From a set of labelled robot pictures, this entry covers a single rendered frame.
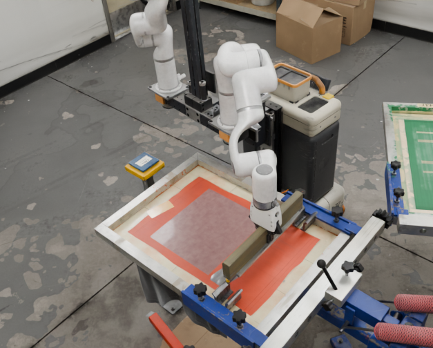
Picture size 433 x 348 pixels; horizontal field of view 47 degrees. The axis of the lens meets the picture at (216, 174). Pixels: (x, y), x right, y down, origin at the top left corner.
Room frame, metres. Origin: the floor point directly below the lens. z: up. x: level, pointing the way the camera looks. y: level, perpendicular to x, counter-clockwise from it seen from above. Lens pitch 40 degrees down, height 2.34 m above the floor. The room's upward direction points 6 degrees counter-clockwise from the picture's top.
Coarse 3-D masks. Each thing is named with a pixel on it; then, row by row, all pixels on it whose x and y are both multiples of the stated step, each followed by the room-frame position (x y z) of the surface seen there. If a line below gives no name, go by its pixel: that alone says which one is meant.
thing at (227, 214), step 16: (192, 192) 1.54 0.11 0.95; (208, 192) 1.53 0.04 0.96; (224, 192) 1.52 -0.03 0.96; (176, 208) 1.46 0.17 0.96; (192, 208) 1.45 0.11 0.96; (208, 208) 1.44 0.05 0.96; (224, 208) 1.43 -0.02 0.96; (240, 208) 1.42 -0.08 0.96; (208, 224) 1.35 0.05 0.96; (224, 224) 1.34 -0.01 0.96; (240, 224) 1.33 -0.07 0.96; (240, 240) 1.25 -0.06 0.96; (288, 240) 1.22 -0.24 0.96; (304, 240) 1.22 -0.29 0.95; (272, 256) 1.16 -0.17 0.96; (288, 256) 1.15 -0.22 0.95; (304, 256) 1.14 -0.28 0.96; (288, 272) 1.08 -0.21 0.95
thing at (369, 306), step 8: (352, 296) 0.90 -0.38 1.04; (360, 296) 0.89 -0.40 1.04; (368, 296) 0.89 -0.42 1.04; (344, 304) 0.89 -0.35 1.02; (352, 304) 0.87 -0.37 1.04; (360, 304) 0.86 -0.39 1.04; (368, 304) 0.86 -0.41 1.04; (376, 304) 0.86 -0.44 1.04; (384, 304) 0.86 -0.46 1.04; (360, 312) 0.85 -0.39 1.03; (368, 312) 0.84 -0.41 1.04; (376, 312) 0.83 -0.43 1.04; (384, 312) 0.83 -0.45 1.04; (368, 320) 0.83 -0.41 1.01; (376, 320) 0.81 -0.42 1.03
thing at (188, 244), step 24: (168, 216) 1.42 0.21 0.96; (144, 240) 1.30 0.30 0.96; (168, 240) 1.29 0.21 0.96; (192, 240) 1.27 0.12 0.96; (216, 240) 1.26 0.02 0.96; (192, 264) 1.16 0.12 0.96; (216, 264) 1.15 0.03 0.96; (264, 264) 1.12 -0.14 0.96; (216, 288) 1.05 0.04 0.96; (240, 288) 1.03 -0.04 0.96; (264, 288) 1.02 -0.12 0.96
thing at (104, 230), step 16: (192, 160) 1.71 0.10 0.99; (208, 160) 1.70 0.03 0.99; (176, 176) 1.62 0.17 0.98; (224, 176) 1.60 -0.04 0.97; (144, 192) 1.54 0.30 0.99; (160, 192) 1.55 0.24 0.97; (128, 208) 1.45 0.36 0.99; (112, 224) 1.37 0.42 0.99; (320, 224) 1.27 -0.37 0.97; (112, 240) 1.28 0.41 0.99; (336, 240) 1.17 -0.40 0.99; (128, 256) 1.22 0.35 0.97; (144, 256) 1.19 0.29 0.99; (320, 256) 1.11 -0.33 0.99; (336, 256) 1.12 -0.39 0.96; (160, 272) 1.11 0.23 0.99; (320, 272) 1.05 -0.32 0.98; (176, 288) 1.04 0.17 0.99; (304, 288) 0.98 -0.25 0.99; (288, 304) 0.93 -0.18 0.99; (272, 320) 0.88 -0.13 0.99
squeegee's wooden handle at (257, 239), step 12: (300, 192) 1.28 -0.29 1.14; (288, 204) 1.22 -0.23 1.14; (300, 204) 1.26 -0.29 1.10; (288, 216) 1.21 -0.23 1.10; (252, 240) 1.08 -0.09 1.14; (264, 240) 1.11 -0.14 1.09; (240, 252) 1.04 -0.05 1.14; (252, 252) 1.07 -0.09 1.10; (228, 264) 0.99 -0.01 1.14; (240, 264) 1.02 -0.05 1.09; (228, 276) 0.99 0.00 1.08
